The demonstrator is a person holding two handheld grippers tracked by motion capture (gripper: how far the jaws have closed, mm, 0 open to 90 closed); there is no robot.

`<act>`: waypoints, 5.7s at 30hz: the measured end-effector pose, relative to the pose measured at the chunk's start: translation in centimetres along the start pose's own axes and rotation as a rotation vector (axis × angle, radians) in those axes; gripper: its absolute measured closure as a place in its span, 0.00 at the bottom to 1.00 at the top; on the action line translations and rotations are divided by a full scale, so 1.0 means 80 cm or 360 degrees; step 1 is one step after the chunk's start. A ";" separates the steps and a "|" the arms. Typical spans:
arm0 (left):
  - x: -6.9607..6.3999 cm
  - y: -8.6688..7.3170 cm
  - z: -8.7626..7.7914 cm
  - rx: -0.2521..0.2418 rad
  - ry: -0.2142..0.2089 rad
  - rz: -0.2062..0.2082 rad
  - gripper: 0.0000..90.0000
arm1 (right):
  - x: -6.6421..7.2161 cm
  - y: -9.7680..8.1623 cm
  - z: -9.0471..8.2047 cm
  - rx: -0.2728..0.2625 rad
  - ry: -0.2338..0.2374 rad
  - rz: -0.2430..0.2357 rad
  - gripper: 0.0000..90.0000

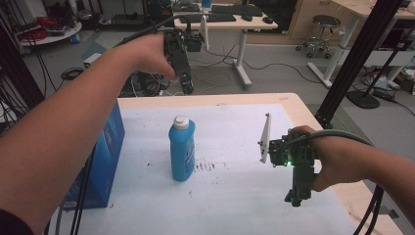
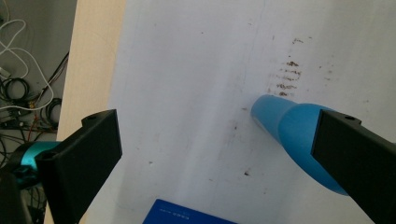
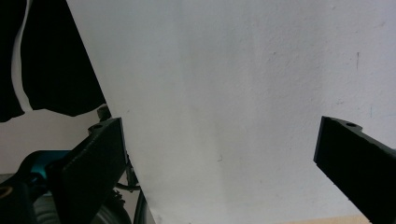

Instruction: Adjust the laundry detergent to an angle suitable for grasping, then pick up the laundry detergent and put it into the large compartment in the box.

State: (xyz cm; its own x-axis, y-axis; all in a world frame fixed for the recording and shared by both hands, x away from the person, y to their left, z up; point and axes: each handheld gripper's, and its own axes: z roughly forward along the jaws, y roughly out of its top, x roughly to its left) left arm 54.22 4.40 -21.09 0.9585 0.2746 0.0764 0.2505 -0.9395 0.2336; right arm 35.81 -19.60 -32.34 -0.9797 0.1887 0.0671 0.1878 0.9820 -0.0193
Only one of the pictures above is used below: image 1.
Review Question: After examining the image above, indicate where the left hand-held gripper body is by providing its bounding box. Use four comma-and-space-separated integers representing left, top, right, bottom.
162, 14, 210, 78

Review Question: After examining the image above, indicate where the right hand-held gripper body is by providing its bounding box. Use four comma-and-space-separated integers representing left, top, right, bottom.
256, 113, 316, 193

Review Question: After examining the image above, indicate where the person's left hand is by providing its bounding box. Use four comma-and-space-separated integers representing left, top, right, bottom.
124, 31, 179, 81

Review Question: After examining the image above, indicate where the person's right hand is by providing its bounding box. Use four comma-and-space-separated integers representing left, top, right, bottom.
289, 124, 370, 193

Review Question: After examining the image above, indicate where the black keyboard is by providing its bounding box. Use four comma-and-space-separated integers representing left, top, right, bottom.
179, 13, 237, 24
209, 3, 264, 18

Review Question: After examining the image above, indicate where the white office desk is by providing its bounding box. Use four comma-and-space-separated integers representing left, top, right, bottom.
172, 9, 279, 89

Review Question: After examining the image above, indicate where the blue bottle with white cap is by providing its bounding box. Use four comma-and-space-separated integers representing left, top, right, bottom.
167, 115, 197, 182

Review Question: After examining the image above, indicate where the white table mat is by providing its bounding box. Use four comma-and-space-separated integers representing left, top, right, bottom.
48, 103, 357, 235

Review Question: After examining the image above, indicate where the black round-base floor stand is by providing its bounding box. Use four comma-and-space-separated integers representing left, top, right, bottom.
345, 30, 415, 110

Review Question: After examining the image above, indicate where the small white box device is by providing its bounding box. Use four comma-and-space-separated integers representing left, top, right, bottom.
82, 52, 103, 70

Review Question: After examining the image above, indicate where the blue cardboard box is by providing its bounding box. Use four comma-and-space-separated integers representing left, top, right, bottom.
62, 99, 126, 211

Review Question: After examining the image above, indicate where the white round table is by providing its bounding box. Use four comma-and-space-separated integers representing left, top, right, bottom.
18, 20, 83, 47

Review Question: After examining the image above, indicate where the black round stool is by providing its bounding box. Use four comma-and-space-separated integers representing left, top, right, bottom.
295, 14, 343, 60

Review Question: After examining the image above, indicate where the light wooden desk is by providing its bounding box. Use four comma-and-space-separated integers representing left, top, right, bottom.
305, 0, 415, 89

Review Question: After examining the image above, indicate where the dark sleeve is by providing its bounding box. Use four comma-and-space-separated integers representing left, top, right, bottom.
0, 209, 35, 235

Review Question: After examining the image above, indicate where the grey left gripper cable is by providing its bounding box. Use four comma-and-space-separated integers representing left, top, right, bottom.
114, 14, 180, 49

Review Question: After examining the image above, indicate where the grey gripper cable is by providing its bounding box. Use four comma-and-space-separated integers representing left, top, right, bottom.
283, 128, 375, 155
114, 14, 180, 49

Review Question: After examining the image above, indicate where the grey right gripper cable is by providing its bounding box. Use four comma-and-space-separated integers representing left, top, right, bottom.
283, 128, 375, 155

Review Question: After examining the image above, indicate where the black cable bundle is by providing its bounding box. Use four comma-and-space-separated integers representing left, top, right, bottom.
352, 184, 386, 235
69, 145, 98, 235

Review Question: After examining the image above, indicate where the coiled black floor cable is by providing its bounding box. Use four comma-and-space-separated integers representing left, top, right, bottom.
60, 66, 85, 81

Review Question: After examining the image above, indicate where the black metal stand post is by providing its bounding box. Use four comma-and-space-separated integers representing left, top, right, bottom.
313, 0, 404, 130

